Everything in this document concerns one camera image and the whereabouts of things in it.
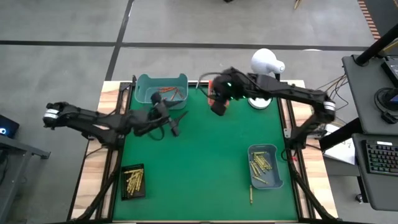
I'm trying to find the white paper sheet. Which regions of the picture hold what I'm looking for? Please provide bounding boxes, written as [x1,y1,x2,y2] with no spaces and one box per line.
[322,136,357,166]

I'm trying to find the grey desk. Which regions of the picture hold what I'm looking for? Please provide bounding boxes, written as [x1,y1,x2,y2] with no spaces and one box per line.
[353,133,398,212]
[341,54,398,136]

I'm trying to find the backlit keyboard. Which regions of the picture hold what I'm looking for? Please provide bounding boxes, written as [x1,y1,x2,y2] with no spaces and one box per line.
[362,139,398,177]

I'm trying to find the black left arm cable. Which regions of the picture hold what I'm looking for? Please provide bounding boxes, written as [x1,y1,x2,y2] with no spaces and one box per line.
[148,124,166,141]

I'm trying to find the black table frame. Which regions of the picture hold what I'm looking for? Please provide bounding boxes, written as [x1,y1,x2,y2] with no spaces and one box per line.
[67,74,340,224]

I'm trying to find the black pole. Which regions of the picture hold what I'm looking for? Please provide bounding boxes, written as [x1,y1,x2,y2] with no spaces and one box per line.
[355,23,398,67]

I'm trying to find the black headphones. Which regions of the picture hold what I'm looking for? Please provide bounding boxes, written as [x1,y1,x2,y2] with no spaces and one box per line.
[374,86,398,124]

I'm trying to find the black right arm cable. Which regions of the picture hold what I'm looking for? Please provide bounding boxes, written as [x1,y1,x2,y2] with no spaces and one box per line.
[197,72,223,98]

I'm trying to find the black device with blue light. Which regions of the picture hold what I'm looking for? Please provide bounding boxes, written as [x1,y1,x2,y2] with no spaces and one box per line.
[0,114,20,139]

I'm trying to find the teal plastic bin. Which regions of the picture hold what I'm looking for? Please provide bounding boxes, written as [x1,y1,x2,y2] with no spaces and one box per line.
[134,73,189,111]

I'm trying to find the black mesh tray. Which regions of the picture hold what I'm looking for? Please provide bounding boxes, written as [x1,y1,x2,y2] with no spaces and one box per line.
[120,164,146,202]

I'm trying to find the white desk lamp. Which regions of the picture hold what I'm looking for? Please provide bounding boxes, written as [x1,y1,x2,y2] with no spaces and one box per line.
[248,48,286,110]

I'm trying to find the grey metal table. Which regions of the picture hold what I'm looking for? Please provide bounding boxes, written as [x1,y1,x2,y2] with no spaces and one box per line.
[0,135,51,224]

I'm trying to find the grey blue plastic bin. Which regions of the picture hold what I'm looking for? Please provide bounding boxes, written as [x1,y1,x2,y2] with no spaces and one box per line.
[248,143,284,190]

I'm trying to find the orange mesh basket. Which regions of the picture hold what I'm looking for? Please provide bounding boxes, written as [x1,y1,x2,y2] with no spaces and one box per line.
[207,80,230,109]

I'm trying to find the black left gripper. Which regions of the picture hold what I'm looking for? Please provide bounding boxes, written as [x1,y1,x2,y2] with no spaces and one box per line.
[133,91,190,138]

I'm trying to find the orange striped edge strip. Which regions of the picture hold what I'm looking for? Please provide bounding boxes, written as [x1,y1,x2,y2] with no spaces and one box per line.
[356,0,382,40]

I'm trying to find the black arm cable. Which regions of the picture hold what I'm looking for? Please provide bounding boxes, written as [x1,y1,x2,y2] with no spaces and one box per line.
[197,72,223,98]
[148,124,166,141]

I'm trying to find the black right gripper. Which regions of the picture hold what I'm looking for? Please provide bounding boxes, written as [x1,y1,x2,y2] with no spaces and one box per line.
[210,67,249,117]

